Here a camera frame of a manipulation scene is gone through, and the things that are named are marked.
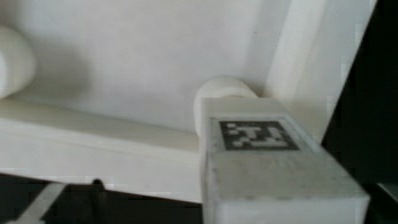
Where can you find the white square table top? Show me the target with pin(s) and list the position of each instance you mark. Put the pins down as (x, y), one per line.
(96, 124)

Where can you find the white table leg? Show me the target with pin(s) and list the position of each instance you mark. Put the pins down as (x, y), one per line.
(274, 181)

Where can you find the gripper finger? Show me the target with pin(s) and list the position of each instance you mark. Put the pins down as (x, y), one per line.
(38, 208)

